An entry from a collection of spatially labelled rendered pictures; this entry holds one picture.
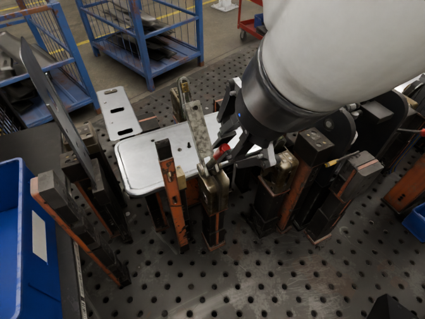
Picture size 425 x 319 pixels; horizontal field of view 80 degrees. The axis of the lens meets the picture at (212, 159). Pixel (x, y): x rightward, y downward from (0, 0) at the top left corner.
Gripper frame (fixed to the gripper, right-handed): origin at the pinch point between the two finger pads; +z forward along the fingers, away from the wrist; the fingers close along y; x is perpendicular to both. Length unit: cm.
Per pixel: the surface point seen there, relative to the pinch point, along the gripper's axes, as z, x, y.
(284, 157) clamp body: 11.5, -17.4, -5.0
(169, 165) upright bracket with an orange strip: 7.8, 9.8, 1.7
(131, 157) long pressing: 29.2, 16.1, 11.0
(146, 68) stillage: 186, -25, 133
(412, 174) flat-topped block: 22, -65, -25
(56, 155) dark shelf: 30.0, 34.0, 18.1
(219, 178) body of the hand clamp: 14.3, -1.1, -3.9
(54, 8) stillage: 123, 32, 153
